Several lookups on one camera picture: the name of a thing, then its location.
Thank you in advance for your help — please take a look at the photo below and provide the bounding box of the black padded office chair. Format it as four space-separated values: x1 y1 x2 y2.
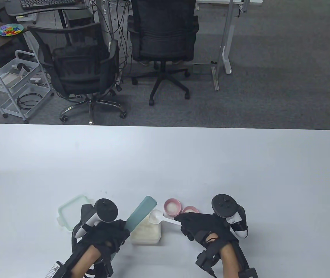
127 0 199 106

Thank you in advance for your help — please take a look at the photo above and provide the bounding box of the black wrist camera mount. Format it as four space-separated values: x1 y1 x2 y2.
195 249 220 274
85 258 114 278

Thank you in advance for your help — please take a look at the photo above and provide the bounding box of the pile of colourful blocks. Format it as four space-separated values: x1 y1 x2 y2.
0 25 21 35

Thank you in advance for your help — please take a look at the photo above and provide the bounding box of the black computer tower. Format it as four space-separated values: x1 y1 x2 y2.
65 10 93 27

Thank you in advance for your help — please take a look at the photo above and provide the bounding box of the black keyboard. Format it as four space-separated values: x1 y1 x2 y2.
20 0 80 10

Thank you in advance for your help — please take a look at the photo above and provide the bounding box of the person's right forearm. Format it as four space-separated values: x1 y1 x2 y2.
220 246 240 278

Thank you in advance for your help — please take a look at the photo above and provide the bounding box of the clear plastic sugar container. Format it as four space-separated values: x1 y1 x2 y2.
131 216 161 246

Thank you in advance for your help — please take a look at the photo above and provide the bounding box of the mint green container lid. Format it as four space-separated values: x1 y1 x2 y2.
57 195 91 231

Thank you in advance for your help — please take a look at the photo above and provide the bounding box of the green plate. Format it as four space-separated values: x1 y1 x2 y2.
0 24 24 36

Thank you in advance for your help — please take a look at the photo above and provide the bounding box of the black box with white label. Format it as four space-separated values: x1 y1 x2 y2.
48 261 67 278

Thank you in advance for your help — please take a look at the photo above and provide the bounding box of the person's right hand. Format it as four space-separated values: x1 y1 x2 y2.
174 213 237 249

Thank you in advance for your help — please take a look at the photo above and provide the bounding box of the black mesh office chair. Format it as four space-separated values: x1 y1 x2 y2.
27 23 127 125

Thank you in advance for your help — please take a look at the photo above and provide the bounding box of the person's left forearm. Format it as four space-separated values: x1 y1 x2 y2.
71 248 102 277

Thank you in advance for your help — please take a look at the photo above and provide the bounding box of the person's left hand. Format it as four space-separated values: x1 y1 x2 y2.
72 219 130 255

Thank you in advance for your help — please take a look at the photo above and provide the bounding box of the coiled black cable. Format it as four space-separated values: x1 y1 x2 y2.
17 93 42 110

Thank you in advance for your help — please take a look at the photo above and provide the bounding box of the white plastic coffee spoon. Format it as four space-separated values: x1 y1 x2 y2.
149 210 181 226

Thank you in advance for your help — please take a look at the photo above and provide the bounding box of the bundle of black cables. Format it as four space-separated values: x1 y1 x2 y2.
90 0 133 85

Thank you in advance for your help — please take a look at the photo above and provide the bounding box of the black desk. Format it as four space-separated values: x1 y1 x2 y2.
4 0 96 29

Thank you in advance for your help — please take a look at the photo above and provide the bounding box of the white desk frame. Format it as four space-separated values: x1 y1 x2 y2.
195 0 263 92

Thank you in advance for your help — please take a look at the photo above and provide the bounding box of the white rolling cart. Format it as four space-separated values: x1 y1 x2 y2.
0 50 55 124

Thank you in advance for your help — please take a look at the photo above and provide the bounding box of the mint green dessert spatula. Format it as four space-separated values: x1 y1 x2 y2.
110 196 157 261

